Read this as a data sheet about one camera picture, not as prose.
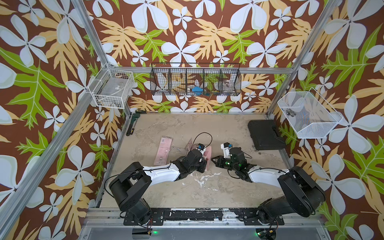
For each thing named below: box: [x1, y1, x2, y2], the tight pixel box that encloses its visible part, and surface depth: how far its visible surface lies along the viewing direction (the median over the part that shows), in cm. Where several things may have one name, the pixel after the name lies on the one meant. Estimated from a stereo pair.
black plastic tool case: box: [247, 120, 286, 151], surface depth 100 cm
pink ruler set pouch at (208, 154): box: [203, 146, 212, 171], surface depth 90 cm
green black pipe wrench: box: [126, 113, 141, 136], surface depth 114 cm
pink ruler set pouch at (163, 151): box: [153, 135, 173, 166], surface depth 100 cm
